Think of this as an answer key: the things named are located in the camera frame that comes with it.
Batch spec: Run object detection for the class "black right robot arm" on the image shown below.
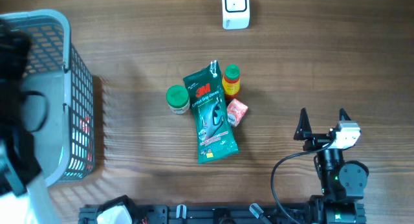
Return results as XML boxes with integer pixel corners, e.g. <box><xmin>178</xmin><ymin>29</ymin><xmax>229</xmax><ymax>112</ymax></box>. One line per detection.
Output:
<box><xmin>294</xmin><ymin>108</ymin><xmax>369</xmax><ymax>224</ymax></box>

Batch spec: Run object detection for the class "small red patterned box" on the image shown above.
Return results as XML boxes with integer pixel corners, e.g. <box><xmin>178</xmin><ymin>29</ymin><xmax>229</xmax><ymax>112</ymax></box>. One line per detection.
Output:
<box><xmin>226</xmin><ymin>98</ymin><xmax>248</xmax><ymax>127</ymax></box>

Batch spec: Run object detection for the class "green 3M gloves packet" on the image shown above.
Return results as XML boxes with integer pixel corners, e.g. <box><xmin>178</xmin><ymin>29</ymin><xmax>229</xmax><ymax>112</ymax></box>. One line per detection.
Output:
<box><xmin>183</xmin><ymin>60</ymin><xmax>239</xmax><ymax>164</ymax></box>

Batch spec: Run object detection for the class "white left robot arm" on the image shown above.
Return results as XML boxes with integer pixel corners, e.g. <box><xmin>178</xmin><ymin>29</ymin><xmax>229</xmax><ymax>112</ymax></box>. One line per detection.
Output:
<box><xmin>1</xmin><ymin>10</ymin><xmax>95</xmax><ymax>223</ymax></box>

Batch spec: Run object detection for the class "white barcode scanner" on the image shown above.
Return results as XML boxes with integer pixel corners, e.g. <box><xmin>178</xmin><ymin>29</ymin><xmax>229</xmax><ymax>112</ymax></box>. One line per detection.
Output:
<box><xmin>222</xmin><ymin>0</ymin><xmax>250</xmax><ymax>30</ymax></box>

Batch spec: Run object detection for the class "red yellow sauce bottle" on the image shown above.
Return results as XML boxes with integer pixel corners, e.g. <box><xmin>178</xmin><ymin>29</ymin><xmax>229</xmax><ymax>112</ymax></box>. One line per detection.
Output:
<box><xmin>222</xmin><ymin>64</ymin><xmax>241</xmax><ymax>99</ymax></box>

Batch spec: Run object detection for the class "grey plastic shopping basket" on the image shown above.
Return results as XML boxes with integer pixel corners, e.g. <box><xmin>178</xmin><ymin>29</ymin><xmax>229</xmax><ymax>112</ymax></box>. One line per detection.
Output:
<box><xmin>1</xmin><ymin>9</ymin><xmax>95</xmax><ymax>186</ymax></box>

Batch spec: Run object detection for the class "green lidded jar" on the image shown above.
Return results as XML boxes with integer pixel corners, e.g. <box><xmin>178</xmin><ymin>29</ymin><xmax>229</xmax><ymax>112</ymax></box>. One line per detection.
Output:
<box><xmin>166</xmin><ymin>85</ymin><xmax>190</xmax><ymax>115</ymax></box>

